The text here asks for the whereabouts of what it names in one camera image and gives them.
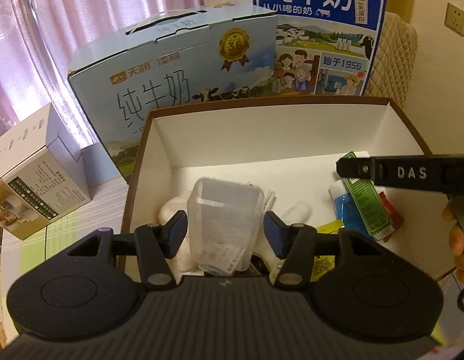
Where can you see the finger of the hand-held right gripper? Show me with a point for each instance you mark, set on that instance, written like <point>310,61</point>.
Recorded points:
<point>353,167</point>

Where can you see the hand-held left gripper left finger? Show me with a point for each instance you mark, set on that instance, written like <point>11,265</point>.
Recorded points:
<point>177,232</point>

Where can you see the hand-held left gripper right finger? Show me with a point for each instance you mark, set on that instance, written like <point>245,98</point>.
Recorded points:
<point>273,236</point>

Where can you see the white sock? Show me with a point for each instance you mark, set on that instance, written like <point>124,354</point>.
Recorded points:
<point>172,210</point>

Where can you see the blue and white tube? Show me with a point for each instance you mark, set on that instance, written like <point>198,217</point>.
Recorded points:
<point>340,204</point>

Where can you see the green medicine box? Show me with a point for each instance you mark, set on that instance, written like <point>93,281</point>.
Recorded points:
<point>367,206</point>

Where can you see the clear plastic container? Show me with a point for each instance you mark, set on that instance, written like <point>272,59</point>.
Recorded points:
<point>220,225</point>

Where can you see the red snack packet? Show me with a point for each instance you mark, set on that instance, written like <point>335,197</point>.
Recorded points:
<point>393,213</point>

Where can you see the yellow snack packet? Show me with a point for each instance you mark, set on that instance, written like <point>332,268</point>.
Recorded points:
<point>329,228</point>

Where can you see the brown cardboard box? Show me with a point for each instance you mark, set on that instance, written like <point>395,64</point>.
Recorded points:
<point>254,138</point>

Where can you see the person's right hand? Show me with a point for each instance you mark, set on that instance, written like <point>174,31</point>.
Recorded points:
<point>458,243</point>

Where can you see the checked tablecloth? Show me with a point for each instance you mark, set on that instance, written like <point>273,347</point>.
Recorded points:
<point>67,232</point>

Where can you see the beige quilted chair cover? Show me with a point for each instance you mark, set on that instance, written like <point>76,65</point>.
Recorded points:
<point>396,56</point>

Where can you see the dark blue milk carton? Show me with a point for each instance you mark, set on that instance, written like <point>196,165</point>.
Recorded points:
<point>322,26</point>

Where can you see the white and beige product box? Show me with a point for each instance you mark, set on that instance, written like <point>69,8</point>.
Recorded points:
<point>29,165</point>

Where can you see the light blue milk carton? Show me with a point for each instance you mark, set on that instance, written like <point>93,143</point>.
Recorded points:
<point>160,63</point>

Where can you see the pink curtain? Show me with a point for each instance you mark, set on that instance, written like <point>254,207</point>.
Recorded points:
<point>67,26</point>

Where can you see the gold wall socket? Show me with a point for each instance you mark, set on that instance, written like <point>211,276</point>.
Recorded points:
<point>458,18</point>

